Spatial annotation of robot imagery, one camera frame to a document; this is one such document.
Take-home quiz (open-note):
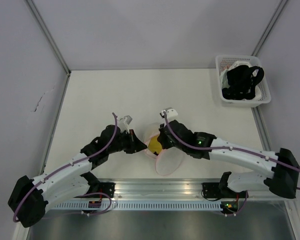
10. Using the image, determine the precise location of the white plastic basket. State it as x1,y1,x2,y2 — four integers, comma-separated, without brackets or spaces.
215,54,272,108

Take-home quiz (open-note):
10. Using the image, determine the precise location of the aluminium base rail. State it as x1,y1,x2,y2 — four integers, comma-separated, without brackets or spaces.
24,177,298,201

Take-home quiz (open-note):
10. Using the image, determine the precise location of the black bra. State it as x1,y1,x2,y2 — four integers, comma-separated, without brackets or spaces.
222,65,265,101

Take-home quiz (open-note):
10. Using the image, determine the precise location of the white slotted cable duct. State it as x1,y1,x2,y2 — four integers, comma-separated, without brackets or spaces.
52,200,223,211

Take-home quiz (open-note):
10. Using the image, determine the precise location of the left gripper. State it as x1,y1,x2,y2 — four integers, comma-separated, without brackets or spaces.
107,129,147,154

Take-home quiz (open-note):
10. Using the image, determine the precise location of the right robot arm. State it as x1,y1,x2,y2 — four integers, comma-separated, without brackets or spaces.
157,120,300,199

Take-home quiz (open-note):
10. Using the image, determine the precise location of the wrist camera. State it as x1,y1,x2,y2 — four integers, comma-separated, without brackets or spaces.
159,107,179,119
117,115,133,133

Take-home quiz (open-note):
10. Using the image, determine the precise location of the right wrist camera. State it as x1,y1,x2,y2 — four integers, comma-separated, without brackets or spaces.
159,107,179,119

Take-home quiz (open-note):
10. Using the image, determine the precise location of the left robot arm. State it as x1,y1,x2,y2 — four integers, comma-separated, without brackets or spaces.
7,125,147,228

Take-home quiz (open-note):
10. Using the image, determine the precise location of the white pink mesh laundry bag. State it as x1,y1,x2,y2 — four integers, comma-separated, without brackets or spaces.
143,122,186,177

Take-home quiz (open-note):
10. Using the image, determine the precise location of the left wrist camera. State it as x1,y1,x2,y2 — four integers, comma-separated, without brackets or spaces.
117,115,133,133

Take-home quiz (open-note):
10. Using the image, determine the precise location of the left aluminium frame post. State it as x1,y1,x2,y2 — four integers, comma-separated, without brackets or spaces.
24,0,72,174

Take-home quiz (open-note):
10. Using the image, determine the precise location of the right aluminium frame post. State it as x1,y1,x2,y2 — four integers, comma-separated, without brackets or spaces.
251,0,290,151

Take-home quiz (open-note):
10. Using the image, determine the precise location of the yellow bra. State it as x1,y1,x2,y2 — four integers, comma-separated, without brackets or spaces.
148,135,163,155

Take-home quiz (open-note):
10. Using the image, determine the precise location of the aluminium frame post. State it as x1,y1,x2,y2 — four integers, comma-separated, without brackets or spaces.
24,0,72,174
251,0,290,151

